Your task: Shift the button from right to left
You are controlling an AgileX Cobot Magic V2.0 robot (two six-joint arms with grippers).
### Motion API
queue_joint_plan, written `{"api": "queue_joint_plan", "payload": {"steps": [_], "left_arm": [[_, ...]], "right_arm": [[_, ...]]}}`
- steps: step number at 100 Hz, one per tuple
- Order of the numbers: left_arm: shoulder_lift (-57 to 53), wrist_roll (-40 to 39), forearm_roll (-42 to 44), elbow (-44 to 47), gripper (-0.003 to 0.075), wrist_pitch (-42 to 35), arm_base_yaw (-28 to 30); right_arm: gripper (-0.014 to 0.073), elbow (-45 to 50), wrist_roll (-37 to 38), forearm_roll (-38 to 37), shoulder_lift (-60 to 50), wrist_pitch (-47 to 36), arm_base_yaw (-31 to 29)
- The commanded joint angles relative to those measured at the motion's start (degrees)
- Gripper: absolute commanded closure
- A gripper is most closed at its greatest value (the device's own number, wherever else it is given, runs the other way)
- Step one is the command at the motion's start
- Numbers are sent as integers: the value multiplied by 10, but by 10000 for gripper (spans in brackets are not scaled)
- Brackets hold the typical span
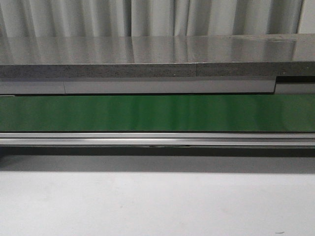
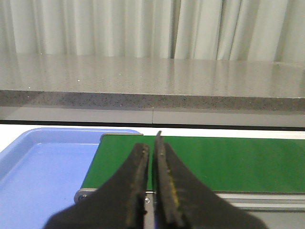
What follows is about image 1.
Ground green conveyor belt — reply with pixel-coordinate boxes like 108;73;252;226
0;94;315;132

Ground grey stone slab bench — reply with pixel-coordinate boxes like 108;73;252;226
0;34;315;78

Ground white pleated curtain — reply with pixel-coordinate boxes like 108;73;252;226
0;0;315;37

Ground aluminium front conveyor rail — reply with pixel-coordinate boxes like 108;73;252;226
0;132;315;148

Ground grey rear conveyor rail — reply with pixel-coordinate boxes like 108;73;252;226
0;76;315;95

